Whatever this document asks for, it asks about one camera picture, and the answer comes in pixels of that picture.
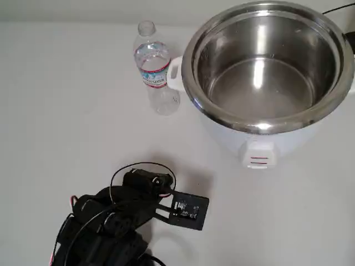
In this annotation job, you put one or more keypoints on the clear plastic water bottle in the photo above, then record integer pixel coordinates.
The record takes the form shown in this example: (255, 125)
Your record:
(155, 69)

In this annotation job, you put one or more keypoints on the pale blue-white round container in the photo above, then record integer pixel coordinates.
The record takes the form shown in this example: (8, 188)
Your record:
(222, 133)

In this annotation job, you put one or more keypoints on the black power plug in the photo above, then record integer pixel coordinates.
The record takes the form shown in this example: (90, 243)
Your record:
(350, 41)

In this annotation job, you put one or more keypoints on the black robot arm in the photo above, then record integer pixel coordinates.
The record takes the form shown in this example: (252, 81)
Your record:
(97, 238)

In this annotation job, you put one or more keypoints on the black gripper camera board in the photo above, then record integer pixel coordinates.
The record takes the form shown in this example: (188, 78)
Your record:
(191, 210)

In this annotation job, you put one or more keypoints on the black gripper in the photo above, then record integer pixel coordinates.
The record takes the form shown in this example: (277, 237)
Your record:
(146, 179)

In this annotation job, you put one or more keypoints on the stainless steel inner pot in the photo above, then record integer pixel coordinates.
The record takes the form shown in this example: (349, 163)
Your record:
(263, 83)

